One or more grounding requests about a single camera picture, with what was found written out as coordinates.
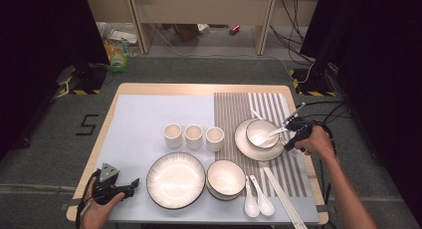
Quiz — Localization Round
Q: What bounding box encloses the beige wooden desk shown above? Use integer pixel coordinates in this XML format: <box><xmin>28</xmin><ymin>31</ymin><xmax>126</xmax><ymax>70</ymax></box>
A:
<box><xmin>123</xmin><ymin>0</ymin><xmax>278</xmax><ymax>57</ymax></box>

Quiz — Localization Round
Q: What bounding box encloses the white dark-rimmed plate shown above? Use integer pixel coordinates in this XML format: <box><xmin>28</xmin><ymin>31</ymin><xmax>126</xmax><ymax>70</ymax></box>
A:
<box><xmin>145</xmin><ymin>151</ymin><xmax>207</xmax><ymax>210</ymax></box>
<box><xmin>234</xmin><ymin>117</ymin><xmax>287</xmax><ymax>162</ymax></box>

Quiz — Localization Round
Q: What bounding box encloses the brown cardboard box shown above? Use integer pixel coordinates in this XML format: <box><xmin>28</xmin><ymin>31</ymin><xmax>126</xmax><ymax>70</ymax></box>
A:
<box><xmin>173</xmin><ymin>23</ymin><xmax>200</xmax><ymax>43</ymax></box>

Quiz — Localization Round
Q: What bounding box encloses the person's right hand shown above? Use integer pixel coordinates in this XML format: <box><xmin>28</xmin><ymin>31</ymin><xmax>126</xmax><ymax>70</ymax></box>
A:
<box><xmin>295</xmin><ymin>125</ymin><xmax>334</xmax><ymax>157</ymax></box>

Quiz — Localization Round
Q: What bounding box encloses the black stand base hazard tape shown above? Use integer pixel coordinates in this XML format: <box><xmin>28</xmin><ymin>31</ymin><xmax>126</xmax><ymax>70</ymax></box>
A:
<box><xmin>56</xmin><ymin>61</ymin><xmax>108</xmax><ymax>97</ymax></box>
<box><xmin>289</xmin><ymin>64</ymin><xmax>337</xmax><ymax>98</ymax></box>

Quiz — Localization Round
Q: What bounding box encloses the grey striped placemat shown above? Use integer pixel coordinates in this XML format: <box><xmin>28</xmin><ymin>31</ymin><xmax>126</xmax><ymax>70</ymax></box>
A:
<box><xmin>213</xmin><ymin>92</ymin><xmax>308</xmax><ymax>198</ymax></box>

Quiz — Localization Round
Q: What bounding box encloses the person's left hand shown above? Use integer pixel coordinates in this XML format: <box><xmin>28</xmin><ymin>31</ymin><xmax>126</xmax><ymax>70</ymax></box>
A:
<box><xmin>79</xmin><ymin>175</ymin><xmax>126</xmax><ymax>227</ymax></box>

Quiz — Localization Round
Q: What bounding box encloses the white plastic bag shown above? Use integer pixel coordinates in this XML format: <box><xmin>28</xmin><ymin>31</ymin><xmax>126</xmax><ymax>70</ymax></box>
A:
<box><xmin>98</xmin><ymin>22</ymin><xmax>138</xmax><ymax>46</ymax></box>

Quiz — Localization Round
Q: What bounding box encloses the white ceramic cup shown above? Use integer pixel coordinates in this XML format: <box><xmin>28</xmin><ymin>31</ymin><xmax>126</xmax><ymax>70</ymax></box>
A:
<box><xmin>183</xmin><ymin>123</ymin><xmax>204</xmax><ymax>150</ymax></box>
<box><xmin>205</xmin><ymin>126</ymin><xmax>226</xmax><ymax>153</ymax></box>
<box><xmin>162</xmin><ymin>122</ymin><xmax>184</xmax><ymax>149</ymax></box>

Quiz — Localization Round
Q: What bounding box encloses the white dark-rimmed bowl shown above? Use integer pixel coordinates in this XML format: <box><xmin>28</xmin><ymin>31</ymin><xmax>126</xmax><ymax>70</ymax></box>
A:
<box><xmin>245</xmin><ymin>118</ymin><xmax>281</xmax><ymax>149</ymax></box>
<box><xmin>207</xmin><ymin>185</ymin><xmax>245</xmax><ymax>202</ymax></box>
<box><xmin>206</xmin><ymin>159</ymin><xmax>247</xmax><ymax>197</ymax></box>

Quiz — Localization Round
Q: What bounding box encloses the black power cable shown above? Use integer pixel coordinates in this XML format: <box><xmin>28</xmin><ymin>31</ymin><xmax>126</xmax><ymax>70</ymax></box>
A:
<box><xmin>280</xmin><ymin>0</ymin><xmax>307</xmax><ymax>43</ymax></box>
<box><xmin>269</xmin><ymin>24</ymin><xmax>317</xmax><ymax>65</ymax></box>

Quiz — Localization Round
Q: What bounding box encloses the white ceramic spoon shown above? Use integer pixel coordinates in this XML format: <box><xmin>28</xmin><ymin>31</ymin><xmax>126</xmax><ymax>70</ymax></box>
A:
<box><xmin>249</xmin><ymin>174</ymin><xmax>275</xmax><ymax>217</ymax></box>
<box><xmin>254</xmin><ymin>126</ymin><xmax>290</xmax><ymax>147</ymax></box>
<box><xmin>244</xmin><ymin>180</ymin><xmax>261</xmax><ymax>218</ymax></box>

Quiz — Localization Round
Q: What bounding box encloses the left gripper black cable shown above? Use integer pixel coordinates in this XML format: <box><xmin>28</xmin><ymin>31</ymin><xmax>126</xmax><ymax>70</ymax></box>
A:
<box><xmin>75</xmin><ymin>168</ymin><xmax>101</xmax><ymax>228</ymax></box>

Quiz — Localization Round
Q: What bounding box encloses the pale blue table sheet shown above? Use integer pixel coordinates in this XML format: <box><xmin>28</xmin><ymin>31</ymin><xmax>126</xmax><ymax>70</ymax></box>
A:
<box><xmin>79</xmin><ymin>94</ymin><xmax>320</xmax><ymax>225</ymax></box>

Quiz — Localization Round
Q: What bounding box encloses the short white cable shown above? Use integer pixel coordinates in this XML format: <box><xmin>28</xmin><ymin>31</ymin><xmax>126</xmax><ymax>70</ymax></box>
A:
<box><xmin>51</xmin><ymin>81</ymin><xmax>71</xmax><ymax>101</ymax></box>

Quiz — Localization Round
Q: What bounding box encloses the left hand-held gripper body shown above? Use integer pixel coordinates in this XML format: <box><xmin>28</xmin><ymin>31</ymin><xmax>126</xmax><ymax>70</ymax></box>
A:
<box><xmin>92</xmin><ymin>161</ymin><xmax>130</xmax><ymax>203</ymax></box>

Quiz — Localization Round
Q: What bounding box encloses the green yellow snack bag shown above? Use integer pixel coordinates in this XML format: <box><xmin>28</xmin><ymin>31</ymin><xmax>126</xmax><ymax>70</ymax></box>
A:
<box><xmin>104</xmin><ymin>39</ymin><xmax>131</xmax><ymax>74</ymax></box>

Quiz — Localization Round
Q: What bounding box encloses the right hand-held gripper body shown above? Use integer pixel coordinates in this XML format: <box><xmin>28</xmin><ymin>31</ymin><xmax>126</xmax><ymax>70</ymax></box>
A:
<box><xmin>283</xmin><ymin>103</ymin><xmax>316</xmax><ymax>142</ymax></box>

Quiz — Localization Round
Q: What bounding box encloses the bundle of white chopsticks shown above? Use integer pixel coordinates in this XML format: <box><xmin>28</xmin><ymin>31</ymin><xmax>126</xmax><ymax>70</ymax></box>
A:
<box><xmin>259</xmin><ymin>165</ymin><xmax>308</xmax><ymax>229</ymax></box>

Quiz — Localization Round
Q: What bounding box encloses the black curtain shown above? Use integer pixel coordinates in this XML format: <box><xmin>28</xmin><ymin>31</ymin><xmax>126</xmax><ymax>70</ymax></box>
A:
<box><xmin>300</xmin><ymin>0</ymin><xmax>422</xmax><ymax>220</ymax></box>
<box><xmin>0</xmin><ymin>0</ymin><xmax>110</xmax><ymax>160</ymax></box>

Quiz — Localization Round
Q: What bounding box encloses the black floor cable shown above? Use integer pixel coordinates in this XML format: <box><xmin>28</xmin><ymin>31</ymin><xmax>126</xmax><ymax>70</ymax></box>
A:
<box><xmin>308</xmin><ymin>103</ymin><xmax>352</xmax><ymax>125</ymax></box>
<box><xmin>305</xmin><ymin>100</ymin><xmax>347</xmax><ymax>108</ymax></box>

